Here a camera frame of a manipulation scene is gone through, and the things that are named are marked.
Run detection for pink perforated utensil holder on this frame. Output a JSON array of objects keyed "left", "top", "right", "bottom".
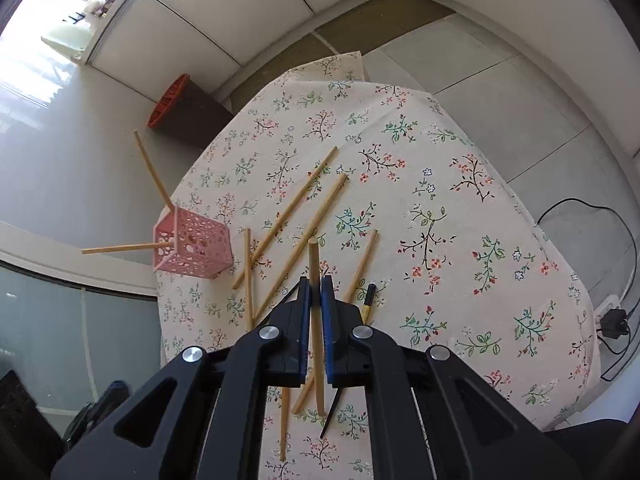
[{"left": 152, "top": 205, "right": 235, "bottom": 279}]

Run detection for black cable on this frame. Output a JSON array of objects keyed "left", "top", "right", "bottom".
[{"left": 536, "top": 197, "right": 640, "bottom": 383}]

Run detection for white kitchen cabinets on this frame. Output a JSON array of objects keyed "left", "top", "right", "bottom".
[{"left": 85, "top": 0, "right": 640, "bottom": 128}]

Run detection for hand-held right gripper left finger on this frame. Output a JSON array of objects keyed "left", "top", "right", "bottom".
[{"left": 50, "top": 276, "right": 313, "bottom": 480}]

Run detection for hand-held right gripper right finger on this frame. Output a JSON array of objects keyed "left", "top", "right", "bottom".
[{"left": 320, "top": 275, "right": 583, "bottom": 480}]

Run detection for frosted glass door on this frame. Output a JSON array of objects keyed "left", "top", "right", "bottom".
[{"left": 0, "top": 220, "right": 162, "bottom": 441}]

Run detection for white power strip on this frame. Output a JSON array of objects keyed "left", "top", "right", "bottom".
[{"left": 592, "top": 296, "right": 622, "bottom": 331}]

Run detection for brown floor mat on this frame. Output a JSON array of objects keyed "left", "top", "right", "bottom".
[
  {"left": 315, "top": 0, "right": 457, "bottom": 56},
  {"left": 215, "top": 34, "right": 342, "bottom": 112}
]

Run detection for floral tablecloth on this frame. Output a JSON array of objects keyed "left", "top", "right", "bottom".
[{"left": 156, "top": 50, "right": 601, "bottom": 480}]

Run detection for black power adapter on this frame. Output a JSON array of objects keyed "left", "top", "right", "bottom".
[{"left": 600, "top": 308, "right": 632, "bottom": 342}]

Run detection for dark object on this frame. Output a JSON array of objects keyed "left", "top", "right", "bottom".
[
  {"left": 62, "top": 381, "right": 132, "bottom": 453},
  {"left": 0, "top": 370, "right": 62, "bottom": 478}
]

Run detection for light green cutting board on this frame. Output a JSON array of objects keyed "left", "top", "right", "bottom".
[{"left": 41, "top": 25, "right": 94, "bottom": 66}]

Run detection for brown trash bin orange bag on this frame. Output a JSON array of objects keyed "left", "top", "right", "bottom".
[{"left": 147, "top": 73, "right": 236, "bottom": 151}]

